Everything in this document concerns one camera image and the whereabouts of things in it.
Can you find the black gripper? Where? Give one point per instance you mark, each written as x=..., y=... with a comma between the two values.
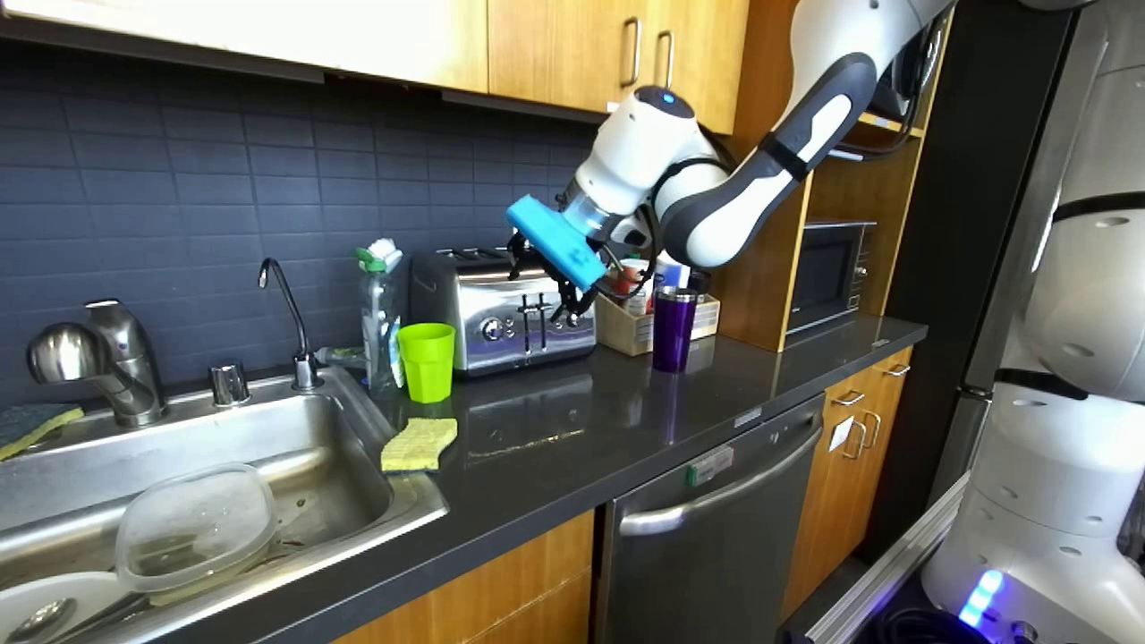
x=622, y=243

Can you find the stainless steel toaster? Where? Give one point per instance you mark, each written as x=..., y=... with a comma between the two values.
x=501, y=335

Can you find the red white packet box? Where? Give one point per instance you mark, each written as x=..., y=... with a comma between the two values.
x=631, y=294

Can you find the wooden condiment caddy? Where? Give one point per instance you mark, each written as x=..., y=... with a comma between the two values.
x=622, y=335

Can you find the purple tumbler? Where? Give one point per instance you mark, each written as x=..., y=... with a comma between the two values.
x=673, y=335

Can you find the green plastic cup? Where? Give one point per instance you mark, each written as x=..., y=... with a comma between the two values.
x=427, y=363

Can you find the clear dish soap bottle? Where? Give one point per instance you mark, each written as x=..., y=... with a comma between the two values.
x=382, y=335

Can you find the yellow sponge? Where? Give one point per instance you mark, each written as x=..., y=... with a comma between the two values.
x=417, y=443

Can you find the slim gooseneck faucet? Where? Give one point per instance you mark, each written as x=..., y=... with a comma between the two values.
x=303, y=357

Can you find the microwave oven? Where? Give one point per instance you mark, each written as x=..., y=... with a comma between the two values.
x=824, y=281

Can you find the stainless steel dishwasher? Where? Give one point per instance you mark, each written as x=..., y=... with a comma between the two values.
x=702, y=537

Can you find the plain wooden base cabinet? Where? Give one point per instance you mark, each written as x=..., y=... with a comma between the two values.
x=501, y=596

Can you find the chrome sink deck knob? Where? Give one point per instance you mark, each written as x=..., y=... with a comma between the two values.
x=227, y=382

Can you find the stainless steel sink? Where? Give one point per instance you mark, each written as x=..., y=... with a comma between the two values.
x=239, y=450

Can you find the clear plastic food container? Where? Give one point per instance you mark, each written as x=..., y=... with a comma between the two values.
x=192, y=529

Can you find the large chrome faucet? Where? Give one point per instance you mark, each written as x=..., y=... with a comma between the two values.
x=120, y=368

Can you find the green scrub pad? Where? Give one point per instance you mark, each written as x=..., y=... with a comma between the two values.
x=40, y=430

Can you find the white plate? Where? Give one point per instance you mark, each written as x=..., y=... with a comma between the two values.
x=73, y=596

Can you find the metal spoon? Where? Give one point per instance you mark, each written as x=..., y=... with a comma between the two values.
x=36, y=617

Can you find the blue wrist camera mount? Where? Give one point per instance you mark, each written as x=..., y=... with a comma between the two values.
x=560, y=243

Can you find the wooden wall cabinet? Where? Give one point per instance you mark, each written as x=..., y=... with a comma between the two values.
x=297, y=35

